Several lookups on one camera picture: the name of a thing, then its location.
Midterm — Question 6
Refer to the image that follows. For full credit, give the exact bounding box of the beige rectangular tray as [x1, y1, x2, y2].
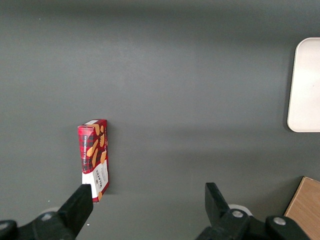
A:
[286, 37, 320, 133]

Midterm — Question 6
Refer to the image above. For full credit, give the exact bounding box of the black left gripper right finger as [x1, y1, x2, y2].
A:
[194, 182, 311, 240]

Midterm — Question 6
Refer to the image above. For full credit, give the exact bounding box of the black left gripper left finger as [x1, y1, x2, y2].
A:
[0, 183, 95, 240]

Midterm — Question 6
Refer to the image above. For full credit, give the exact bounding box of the red tartan shortbread box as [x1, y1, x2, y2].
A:
[77, 118, 110, 204]

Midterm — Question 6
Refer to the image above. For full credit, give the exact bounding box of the wooden drawer cabinet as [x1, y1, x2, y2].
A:
[283, 175, 320, 240]

